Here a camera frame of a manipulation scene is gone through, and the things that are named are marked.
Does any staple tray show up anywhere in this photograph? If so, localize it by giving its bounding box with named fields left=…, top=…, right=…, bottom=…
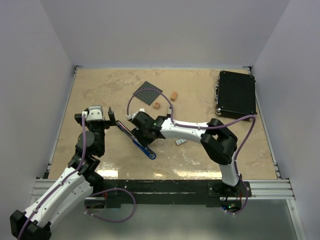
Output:
left=175, top=138, right=186, bottom=146

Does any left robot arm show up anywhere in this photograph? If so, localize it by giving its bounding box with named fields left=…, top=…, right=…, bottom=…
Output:
left=10, top=105, right=116, bottom=240

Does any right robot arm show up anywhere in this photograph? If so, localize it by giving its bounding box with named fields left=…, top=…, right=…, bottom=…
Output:
left=127, top=110, right=241, bottom=197

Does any wooden letter cube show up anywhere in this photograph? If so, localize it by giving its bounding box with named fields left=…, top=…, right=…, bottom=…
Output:
left=153, top=102, right=160, bottom=110

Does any grey studded baseplate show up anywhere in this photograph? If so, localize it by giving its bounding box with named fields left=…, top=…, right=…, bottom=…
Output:
left=133, top=81, right=163, bottom=106

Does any plain wooden block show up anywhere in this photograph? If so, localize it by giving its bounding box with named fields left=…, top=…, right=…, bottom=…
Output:
left=170, top=91, right=178, bottom=102

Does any black case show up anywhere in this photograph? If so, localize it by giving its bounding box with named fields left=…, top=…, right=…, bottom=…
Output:
left=214, top=70, right=257, bottom=119

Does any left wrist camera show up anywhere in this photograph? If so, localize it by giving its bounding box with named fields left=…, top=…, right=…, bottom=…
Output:
left=81, top=105, right=105, bottom=122

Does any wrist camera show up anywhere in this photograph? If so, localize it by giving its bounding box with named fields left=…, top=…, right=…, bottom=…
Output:
left=81, top=105, right=105, bottom=122
left=126, top=111, right=139, bottom=122

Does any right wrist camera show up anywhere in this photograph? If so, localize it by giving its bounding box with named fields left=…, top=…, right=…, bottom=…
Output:
left=126, top=111, right=139, bottom=122

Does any black base frame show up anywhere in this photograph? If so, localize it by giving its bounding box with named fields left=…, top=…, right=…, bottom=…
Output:
left=84, top=179, right=252, bottom=210

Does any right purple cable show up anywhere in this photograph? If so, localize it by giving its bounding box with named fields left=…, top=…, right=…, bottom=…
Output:
left=126, top=88, right=257, bottom=216

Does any aluminium rail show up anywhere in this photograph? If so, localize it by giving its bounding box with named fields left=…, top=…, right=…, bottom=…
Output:
left=29, top=179, right=296, bottom=204

